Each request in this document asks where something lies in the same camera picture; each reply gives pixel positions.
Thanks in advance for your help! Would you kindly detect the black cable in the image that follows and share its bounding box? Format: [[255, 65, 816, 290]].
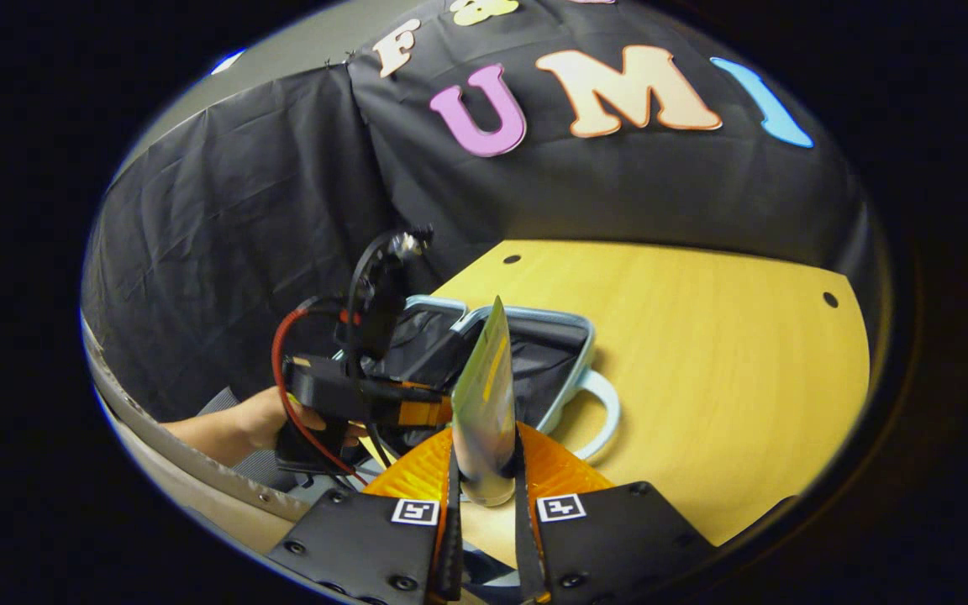
[[345, 231, 418, 471]]

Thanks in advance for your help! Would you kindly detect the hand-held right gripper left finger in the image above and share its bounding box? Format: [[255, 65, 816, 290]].
[[266, 423, 461, 605]]

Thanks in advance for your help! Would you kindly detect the silver cosmetic tube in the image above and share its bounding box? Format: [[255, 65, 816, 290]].
[[450, 294, 520, 508]]

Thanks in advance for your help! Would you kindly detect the grey ribbed fabric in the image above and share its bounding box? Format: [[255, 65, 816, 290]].
[[197, 387, 308, 492]]

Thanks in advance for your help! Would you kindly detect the red cable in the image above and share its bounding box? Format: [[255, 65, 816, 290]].
[[272, 304, 371, 488]]

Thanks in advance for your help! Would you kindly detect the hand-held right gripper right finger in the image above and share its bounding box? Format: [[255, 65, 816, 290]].
[[513, 420, 716, 605]]

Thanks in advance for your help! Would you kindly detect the black backdrop cloth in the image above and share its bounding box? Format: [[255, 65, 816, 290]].
[[81, 0, 880, 421]]

